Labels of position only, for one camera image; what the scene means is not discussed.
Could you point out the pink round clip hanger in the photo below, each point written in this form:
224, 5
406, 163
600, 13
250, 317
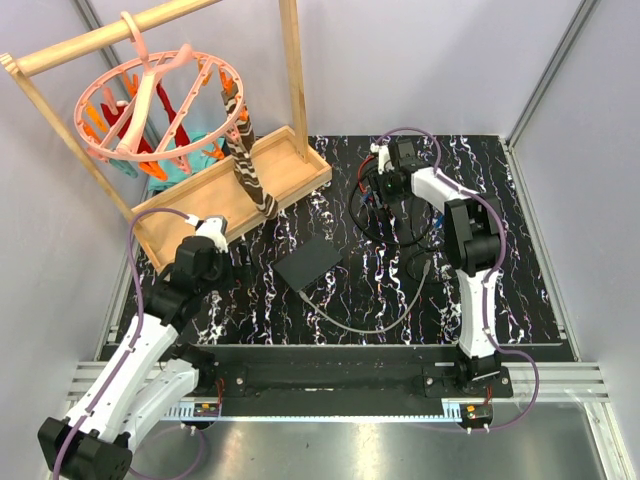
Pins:
184, 73

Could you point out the brown striped sock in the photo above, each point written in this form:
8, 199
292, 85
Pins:
244, 170

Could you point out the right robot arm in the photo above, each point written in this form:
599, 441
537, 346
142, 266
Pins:
474, 244

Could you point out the red sock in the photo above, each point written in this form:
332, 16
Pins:
143, 129

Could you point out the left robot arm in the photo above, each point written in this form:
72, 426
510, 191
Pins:
146, 375

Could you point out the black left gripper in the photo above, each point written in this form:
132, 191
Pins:
226, 258

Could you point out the black marble pattern mat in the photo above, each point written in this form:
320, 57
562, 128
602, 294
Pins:
394, 285

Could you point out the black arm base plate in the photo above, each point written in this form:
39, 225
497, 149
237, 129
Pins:
404, 392

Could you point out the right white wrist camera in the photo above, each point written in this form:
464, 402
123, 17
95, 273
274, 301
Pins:
384, 162

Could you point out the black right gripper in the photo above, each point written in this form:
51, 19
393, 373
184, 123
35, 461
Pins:
377, 181

